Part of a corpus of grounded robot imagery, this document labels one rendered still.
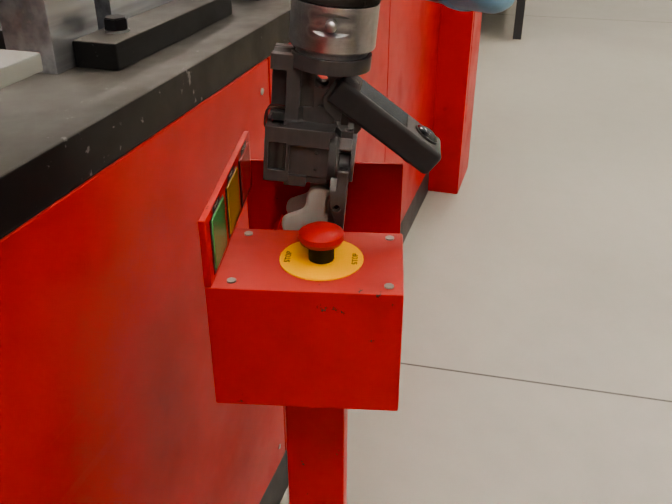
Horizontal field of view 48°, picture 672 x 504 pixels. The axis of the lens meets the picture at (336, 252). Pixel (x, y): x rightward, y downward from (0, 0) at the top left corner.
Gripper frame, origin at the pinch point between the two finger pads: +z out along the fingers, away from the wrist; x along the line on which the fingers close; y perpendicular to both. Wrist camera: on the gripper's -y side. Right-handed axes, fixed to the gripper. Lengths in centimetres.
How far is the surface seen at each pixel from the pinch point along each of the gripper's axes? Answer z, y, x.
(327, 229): -7.7, 0.7, 9.9
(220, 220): -8.0, 9.5, 11.0
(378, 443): 73, -12, -50
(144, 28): -15.2, 24.4, -19.4
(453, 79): 31, -29, -175
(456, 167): 61, -34, -174
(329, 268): -4.9, 0.2, 11.5
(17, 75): -24.8, 16.0, 29.6
